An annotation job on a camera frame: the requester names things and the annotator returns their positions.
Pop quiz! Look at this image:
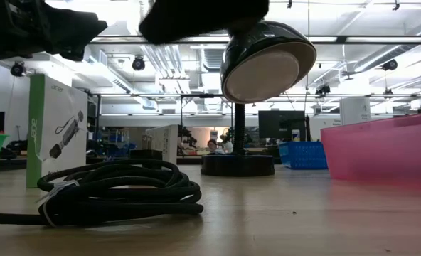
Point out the black gooseneck desk lamp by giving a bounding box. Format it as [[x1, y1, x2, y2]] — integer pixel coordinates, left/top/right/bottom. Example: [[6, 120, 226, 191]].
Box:
[[200, 20, 317, 178]]

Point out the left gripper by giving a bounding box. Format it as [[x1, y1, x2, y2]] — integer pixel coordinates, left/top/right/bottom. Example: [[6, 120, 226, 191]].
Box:
[[0, 0, 108, 62]]

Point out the black cable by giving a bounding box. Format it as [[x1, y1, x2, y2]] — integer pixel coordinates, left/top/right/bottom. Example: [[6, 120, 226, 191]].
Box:
[[0, 159, 204, 228]]

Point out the small white printed box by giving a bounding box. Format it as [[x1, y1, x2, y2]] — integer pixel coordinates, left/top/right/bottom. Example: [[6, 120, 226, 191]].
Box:
[[145, 124, 178, 165]]

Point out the blue plastic basket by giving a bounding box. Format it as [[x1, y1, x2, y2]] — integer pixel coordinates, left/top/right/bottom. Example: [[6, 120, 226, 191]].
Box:
[[277, 141, 329, 171]]

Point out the white zip tie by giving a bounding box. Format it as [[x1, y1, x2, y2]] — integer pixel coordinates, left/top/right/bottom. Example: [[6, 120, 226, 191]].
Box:
[[36, 180, 80, 228]]

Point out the white green Acer box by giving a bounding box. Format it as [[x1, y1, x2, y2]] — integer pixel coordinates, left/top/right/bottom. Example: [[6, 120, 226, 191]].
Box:
[[26, 73, 89, 189]]

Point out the white cabinet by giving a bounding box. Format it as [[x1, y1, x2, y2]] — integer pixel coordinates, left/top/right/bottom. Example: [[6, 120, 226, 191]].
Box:
[[340, 97, 371, 126]]

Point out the small black cube adapter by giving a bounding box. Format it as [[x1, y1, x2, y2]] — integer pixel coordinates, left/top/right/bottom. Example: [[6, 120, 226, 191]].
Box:
[[129, 149, 164, 170]]

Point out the pink plastic bin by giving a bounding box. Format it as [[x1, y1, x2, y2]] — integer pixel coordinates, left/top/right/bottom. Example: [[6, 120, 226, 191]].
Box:
[[320, 112, 421, 193]]

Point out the black computer monitor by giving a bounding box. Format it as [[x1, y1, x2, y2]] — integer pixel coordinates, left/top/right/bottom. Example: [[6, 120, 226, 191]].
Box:
[[258, 110, 307, 143]]

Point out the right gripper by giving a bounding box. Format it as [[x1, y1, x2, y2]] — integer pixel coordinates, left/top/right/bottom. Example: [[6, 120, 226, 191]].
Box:
[[139, 0, 270, 46]]

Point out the black ceiling spotlight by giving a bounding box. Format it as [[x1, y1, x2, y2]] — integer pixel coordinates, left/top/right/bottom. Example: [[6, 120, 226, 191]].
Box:
[[381, 59, 399, 72], [10, 60, 26, 78], [131, 55, 146, 71]]

